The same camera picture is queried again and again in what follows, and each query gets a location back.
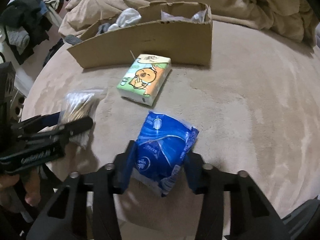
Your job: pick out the beige duvet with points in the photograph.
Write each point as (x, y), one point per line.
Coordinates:
(294, 19)

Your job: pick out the hanging clothes pile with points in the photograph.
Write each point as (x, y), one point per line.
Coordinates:
(26, 24)

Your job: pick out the cartoon tissue pack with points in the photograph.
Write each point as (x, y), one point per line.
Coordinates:
(144, 79)

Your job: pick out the grey trouser leg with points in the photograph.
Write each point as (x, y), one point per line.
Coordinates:
(303, 222)

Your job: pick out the person's left hand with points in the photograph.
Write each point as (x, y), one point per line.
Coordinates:
(16, 191)

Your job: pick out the cotton swab bag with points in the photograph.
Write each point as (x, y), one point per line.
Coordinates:
(81, 104)

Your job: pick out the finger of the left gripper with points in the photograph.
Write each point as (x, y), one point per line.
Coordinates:
(63, 132)
(35, 124)

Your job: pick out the blue tissue pack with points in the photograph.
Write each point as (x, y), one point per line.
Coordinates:
(162, 145)

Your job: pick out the clear plastic bag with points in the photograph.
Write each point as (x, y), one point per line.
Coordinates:
(198, 17)

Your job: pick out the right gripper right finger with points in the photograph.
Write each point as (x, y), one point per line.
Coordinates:
(252, 216)

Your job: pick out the white sock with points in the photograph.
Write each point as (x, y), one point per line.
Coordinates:
(127, 18)

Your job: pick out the beige bed sheet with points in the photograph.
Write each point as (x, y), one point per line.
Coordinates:
(256, 108)

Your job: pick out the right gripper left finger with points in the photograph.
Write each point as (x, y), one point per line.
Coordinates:
(64, 215)

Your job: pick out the brown cardboard box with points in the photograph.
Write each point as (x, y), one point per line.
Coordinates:
(183, 42)

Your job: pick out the dark bag on floor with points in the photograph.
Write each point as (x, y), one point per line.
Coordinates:
(52, 51)

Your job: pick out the grey dotted sock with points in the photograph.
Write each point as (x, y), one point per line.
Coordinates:
(74, 40)

